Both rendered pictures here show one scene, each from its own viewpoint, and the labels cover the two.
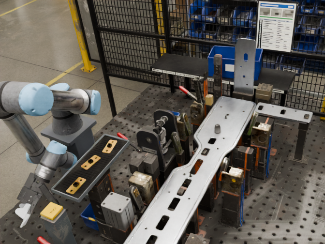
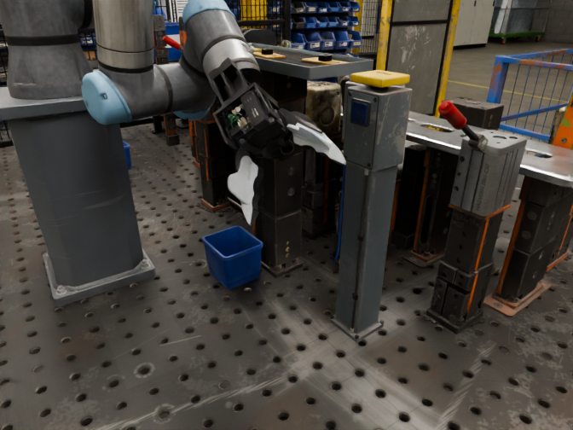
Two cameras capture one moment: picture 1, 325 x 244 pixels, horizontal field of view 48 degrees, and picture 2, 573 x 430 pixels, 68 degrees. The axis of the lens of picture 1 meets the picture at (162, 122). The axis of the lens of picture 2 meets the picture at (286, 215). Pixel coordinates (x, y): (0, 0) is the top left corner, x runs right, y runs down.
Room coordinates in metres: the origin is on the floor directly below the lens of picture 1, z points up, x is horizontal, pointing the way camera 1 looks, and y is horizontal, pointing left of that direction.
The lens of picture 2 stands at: (0.80, 1.08, 1.26)
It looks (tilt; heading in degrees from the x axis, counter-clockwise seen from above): 27 degrees down; 292
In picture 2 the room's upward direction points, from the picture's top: straight up
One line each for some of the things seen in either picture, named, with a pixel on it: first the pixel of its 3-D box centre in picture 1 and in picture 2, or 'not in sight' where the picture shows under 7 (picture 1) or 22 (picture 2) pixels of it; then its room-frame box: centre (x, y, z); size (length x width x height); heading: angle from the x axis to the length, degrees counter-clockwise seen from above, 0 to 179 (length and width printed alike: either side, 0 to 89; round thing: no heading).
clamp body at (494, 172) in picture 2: not in sight; (471, 236); (0.73, 0.35, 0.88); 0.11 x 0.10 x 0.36; 58
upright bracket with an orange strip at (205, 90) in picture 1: (206, 109); (188, 91); (1.71, -0.26, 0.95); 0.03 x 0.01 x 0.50; 148
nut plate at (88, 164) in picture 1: (90, 161); (267, 52); (1.14, 0.32, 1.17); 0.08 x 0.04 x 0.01; 138
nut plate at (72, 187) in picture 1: (76, 184); (325, 58); (1.01, 0.37, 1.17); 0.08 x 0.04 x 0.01; 148
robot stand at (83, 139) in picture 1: (77, 155); (79, 188); (1.50, 0.48, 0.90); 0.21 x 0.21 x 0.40; 54
